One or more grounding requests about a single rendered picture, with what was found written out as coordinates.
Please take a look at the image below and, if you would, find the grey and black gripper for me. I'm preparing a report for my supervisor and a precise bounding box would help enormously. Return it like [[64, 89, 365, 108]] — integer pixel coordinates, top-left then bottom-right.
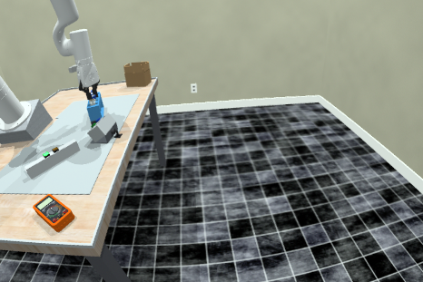
[[77, 63, 100, 100]]

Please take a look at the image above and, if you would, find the orange digital multimeter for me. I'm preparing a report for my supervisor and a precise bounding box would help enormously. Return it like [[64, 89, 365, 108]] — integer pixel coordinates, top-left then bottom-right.
[[33, 194, 74, 232]]

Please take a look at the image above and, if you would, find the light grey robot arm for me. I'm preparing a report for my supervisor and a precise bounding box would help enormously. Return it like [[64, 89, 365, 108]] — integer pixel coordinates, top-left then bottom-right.
[[0, 0, 93, 131]]

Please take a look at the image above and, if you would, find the small open brown cardboard box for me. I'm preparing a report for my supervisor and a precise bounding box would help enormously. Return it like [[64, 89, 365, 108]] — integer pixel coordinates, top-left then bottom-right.
[[123, 62, 152, 87]]

